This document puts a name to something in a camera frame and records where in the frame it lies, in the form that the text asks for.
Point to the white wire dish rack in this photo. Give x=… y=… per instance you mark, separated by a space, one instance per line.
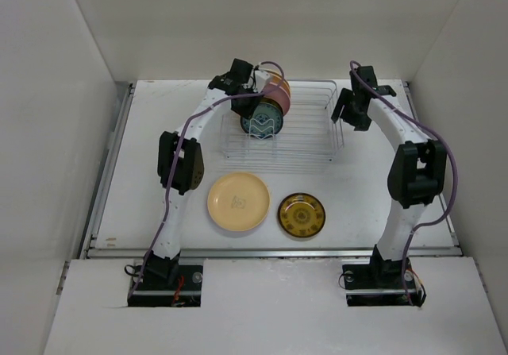
x=307 y=142

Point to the yellow patterned plate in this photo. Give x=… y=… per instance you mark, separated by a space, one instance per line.
x=301 y=216
x=273 y=103

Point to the pink plastic plate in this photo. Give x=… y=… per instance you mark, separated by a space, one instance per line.
x=278 y=95

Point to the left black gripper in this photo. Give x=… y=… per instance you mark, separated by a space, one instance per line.
x=248 y=112

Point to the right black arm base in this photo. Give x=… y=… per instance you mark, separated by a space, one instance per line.
x=364 y=289

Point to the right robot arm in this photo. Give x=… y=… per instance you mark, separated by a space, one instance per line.
x=417 y=172

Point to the beige plastic plate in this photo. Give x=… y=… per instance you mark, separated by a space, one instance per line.
x=238 y=201

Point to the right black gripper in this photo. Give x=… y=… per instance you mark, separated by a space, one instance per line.
x=363 y=122

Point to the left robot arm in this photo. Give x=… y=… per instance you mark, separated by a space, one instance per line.
x=180 y=161

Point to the orange plastic plate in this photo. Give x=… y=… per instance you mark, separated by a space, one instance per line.
x=277 y=79

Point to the light blue patterned plate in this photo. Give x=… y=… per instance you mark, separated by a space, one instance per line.
x=266 y=121

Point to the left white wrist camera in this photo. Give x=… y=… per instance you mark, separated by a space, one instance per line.
x=261 y=79

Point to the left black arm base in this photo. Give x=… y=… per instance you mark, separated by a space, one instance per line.
x=174 y=287

